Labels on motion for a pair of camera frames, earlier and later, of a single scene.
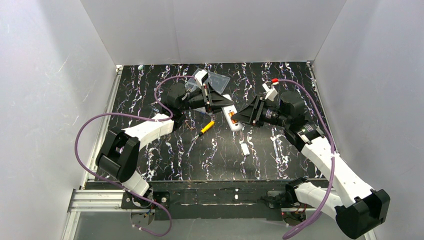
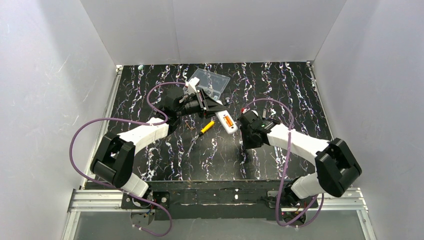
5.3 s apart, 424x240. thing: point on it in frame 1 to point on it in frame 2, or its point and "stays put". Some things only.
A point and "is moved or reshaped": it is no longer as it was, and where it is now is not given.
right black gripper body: [259, 111] to [247, 124]
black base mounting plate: [208, 200] stays put
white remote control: [228, 111] is moved or reshaped
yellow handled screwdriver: [204, 130] stays put
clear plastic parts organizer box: [218, 81] stays put
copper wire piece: [189, 126] stays put
